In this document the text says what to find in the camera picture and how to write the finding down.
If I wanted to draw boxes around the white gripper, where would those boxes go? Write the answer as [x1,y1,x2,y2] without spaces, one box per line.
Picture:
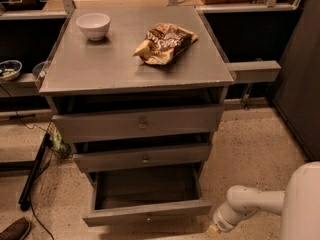
[206,202,243,236]

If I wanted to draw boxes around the grey bottom drawer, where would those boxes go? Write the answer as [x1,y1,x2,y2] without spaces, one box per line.
[83,164,211,226]

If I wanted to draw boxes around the grey drawer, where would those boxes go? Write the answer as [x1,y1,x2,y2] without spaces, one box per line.
[74,143,212,173]
[83,164,211,226]
[53,105,223,143]

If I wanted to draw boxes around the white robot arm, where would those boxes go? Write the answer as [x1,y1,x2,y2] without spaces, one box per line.
[206,161,320,240]

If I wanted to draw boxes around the grey middle drawer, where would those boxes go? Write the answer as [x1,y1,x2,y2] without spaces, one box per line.
[74,143,212,173]

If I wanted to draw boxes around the grey drawer cabinet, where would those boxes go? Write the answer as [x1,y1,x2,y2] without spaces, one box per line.
[38,5,236,185]

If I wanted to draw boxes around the grey top drawer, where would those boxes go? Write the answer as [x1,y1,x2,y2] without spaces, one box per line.
[53,105,223,143]

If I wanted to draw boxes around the grey side shelf right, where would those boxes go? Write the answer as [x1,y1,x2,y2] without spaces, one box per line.
[227,61,281,84]

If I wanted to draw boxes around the grey side shelf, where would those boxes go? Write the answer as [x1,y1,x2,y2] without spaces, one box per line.
[0,73,39,98]
[227,61,281,84]

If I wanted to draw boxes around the black bar on floor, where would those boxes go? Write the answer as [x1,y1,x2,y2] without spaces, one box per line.
[18,133,50,211]

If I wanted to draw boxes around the brown chip bag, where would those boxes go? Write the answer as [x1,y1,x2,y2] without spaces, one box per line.
[134,23,198,65]

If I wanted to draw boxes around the dark shoe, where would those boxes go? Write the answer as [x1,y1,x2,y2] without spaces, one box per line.
[0,217,31,240]

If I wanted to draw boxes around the clear glass bowl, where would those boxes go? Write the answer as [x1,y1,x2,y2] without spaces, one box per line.
[32,61,51,78]

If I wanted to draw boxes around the white ceramic bowl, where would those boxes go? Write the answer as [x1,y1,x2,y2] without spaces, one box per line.
[76,13,111,41]

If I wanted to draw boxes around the grey side shelf left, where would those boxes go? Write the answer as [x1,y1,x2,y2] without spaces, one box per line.
[0,73,39,98]

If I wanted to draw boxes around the wire basket green contents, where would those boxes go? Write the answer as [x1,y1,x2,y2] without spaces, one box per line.
[47,122,72,160]

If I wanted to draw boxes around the black floor cable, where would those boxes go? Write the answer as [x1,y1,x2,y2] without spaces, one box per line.
[0,83,56,240]

